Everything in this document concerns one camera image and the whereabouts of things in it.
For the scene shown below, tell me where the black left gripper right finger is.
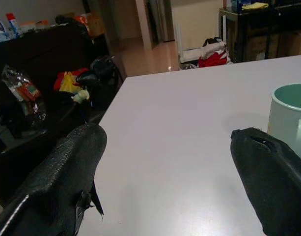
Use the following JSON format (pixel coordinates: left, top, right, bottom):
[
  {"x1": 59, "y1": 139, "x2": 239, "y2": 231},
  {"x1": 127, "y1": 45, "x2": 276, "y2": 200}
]
[{"x1": 230, "y1": 127, "x2": 301, "y2": 236}]

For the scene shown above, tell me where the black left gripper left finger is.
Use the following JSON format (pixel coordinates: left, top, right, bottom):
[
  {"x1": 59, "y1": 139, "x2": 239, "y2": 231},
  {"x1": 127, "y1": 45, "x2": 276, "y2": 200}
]
[{"x1": 0, "y1": 122, "x2": 108, "y2": 236}]

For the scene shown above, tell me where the mint green ceramic mug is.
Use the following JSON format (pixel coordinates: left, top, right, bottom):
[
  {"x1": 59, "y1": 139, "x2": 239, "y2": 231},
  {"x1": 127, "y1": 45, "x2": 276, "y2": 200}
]
[{"x1": 267, "y1": 84, "x2": 301, "y2": 160}]

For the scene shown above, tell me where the small green white toy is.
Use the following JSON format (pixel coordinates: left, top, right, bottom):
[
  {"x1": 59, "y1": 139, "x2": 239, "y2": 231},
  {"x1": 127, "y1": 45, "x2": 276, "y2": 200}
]
[{"x1": 71, "y1": 88, "x2": 91, "y2": 104}]

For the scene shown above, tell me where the clear plastic snack bag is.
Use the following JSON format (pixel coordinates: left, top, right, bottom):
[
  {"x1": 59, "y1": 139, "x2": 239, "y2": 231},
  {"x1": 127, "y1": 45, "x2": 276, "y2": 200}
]
[{"x1": 0, "y1": 65, "x2": 48, "y2": 138}]

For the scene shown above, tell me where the red and yellow bag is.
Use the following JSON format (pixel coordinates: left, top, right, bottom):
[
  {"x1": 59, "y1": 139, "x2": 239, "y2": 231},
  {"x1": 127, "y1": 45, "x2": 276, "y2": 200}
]
[{"x1": 54, "y1": 68, "x2": 90, "y2": 93}]

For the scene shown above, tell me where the black sofa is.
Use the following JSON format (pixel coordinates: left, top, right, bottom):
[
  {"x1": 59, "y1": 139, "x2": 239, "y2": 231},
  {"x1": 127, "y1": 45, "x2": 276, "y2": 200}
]
[{"x1": 0, "y1": 24, "x2": 124, "y2": 205}]

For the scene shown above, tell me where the black backpack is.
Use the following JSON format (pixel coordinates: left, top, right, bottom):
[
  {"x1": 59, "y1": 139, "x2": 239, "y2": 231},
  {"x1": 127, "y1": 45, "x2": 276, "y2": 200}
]
[{"x1": 76, "y1": 55, "x2": 124, "y2": 109}]

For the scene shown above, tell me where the brown cardboard box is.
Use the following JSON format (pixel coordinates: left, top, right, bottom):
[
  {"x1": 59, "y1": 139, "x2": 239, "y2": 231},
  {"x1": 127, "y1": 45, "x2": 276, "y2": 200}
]
[{"x1": 246, "y1": 35, "x2": 280, "y2": 61}]

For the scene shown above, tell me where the red and white bag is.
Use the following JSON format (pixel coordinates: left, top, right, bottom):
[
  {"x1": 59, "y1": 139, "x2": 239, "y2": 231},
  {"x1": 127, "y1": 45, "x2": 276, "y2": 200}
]
[{"x1": 198, "y1": 37, "x2": 233, "y2": 68}]

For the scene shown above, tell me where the black shelf unit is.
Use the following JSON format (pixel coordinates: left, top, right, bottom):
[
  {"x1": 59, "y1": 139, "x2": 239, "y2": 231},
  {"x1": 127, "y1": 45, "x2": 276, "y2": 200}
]
[{"x1": 218, "y1": 4, "x2": 301, "y2": 62}]

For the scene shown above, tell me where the orange cardboard box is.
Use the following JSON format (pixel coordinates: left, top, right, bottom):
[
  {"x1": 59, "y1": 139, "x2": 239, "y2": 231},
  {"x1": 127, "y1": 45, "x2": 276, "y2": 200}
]
[{"x1": 75, "y1": 13, "x2": 106, "y2": 37}]

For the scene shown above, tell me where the white spray can red cap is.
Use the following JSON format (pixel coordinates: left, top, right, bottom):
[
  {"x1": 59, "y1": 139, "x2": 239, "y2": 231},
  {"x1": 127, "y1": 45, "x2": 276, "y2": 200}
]
[{"x1": 5, "y1": 12, "x2": 21, "y2": 39}]

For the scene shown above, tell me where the yellow cloth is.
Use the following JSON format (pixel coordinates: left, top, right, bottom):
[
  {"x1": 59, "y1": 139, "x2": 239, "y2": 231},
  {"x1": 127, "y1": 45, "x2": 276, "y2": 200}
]
[{"x1": 241, "y1": 2, "x2": 269, "y2": 11}]

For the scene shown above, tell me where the white rack frame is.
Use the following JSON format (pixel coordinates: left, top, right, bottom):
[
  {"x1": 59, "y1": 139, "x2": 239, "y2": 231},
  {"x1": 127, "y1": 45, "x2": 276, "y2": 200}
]
[{"x1": 174, "y1": 23, "x2": 205, "y2": 63}]

